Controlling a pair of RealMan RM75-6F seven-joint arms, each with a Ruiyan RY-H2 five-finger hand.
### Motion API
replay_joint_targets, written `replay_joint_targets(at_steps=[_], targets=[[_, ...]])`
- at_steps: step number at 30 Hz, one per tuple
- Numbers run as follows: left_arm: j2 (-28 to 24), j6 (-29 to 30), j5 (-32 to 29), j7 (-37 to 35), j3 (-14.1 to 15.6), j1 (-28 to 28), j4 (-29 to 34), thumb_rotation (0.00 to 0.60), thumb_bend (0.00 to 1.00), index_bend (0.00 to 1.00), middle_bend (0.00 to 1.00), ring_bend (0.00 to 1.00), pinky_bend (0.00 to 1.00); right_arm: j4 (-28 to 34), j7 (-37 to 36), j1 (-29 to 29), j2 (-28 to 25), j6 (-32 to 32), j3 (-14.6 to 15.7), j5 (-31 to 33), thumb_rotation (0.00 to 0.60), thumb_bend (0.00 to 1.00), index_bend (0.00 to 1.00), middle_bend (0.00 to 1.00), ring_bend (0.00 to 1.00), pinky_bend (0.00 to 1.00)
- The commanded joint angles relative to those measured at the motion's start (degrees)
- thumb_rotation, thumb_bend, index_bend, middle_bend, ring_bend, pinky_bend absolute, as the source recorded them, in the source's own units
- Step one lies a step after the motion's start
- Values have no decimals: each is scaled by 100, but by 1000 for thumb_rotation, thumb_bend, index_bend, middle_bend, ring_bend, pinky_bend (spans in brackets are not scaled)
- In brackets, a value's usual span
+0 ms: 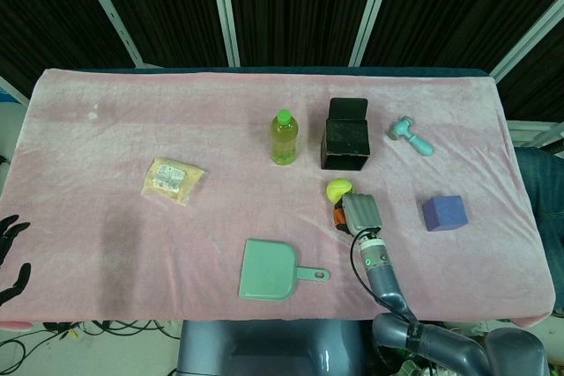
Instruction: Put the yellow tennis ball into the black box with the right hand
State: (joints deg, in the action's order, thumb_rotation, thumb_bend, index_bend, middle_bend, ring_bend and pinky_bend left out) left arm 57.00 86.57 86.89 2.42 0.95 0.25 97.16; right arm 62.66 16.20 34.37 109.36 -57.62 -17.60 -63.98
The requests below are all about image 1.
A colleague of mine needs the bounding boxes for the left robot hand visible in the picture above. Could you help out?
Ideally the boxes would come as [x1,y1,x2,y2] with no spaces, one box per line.
[0,215,33,306]

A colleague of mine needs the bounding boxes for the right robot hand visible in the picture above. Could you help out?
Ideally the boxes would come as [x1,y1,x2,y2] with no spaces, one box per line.
[330,193,383,236]

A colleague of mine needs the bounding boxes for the yellow tennis ball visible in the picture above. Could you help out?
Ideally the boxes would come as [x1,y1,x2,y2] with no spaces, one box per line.
[325,178,353,203]

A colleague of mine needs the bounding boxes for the black open cardboard box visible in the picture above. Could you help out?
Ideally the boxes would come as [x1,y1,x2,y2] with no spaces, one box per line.
[320,97,371,173]

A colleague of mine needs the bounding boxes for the purple foam cube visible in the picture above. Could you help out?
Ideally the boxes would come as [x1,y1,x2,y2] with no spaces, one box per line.
[421,195,469,232]

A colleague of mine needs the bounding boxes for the teal toy hammer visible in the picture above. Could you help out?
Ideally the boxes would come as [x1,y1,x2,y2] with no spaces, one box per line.
[386,115,435,159]

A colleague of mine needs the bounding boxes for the green tea plastic bottle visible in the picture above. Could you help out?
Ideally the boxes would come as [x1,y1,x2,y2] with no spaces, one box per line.
[270,109,300,166]

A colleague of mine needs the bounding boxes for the teal plastic dustpan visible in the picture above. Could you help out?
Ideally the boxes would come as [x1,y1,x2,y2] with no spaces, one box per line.
[238,238,330,304]

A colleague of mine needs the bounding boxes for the grey robot torso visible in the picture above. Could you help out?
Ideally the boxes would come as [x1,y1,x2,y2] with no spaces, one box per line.
[175,318,375,376]

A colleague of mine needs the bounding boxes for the pink fleece blanket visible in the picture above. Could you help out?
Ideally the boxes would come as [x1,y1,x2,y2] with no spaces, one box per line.
[0,67,555,329]

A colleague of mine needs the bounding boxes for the yellow snack packet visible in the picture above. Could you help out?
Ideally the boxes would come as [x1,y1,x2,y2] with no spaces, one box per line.
[140,157,206,207]

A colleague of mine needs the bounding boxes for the white metal shelf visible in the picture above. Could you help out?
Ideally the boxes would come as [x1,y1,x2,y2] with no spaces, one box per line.
[506,119,564,149]

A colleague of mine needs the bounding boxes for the black pleated curtain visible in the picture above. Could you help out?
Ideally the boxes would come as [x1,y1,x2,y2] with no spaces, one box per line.
[0,0,564,124]

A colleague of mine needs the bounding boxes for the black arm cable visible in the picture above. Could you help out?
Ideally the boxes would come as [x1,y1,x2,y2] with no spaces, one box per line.
[350,226,422,328]

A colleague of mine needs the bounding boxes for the black floor cables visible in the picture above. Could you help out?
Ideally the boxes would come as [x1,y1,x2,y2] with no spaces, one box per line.
[0,319,182,376]

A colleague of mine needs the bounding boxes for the white frame post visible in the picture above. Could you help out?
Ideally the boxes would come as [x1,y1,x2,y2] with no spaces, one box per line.
[350,0,400,67]
[487,0,564,83]
[71,0,145,67]
[206,0,241,67]

